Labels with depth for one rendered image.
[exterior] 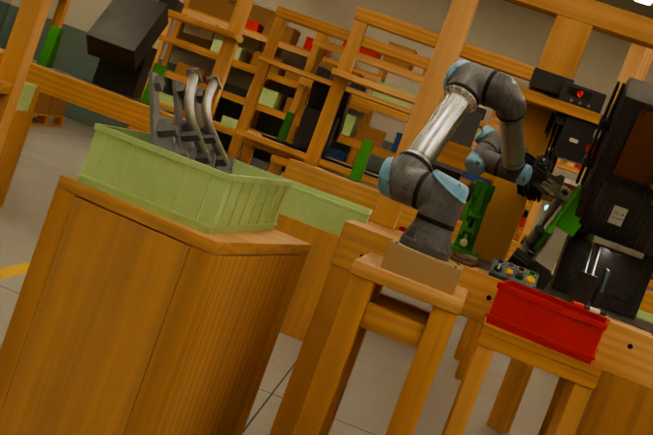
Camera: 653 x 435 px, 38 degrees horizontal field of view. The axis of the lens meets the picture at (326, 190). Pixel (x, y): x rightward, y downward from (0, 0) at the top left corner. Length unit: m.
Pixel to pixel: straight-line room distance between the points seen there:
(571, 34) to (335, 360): 1.65
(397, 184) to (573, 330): 0.63
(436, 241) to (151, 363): 0.85
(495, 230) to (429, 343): 1.10
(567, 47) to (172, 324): 1.89
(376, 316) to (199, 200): 0.58
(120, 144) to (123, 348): 0.55
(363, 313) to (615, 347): 0.85
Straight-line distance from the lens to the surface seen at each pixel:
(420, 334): 2.66
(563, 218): 3.31
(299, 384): 3.20
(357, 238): 3.10
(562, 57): 3.70
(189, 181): 2.58
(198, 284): 2.52
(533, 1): 3.73
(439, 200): 2.72
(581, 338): 2.75
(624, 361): 3.12
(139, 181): 2.64
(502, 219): 3.66
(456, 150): 3.76
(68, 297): 2.73
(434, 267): 2.65
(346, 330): 2.67
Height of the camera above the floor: 1.17
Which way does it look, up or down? 4 degrees down
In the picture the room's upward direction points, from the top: 20 degrees clockwise
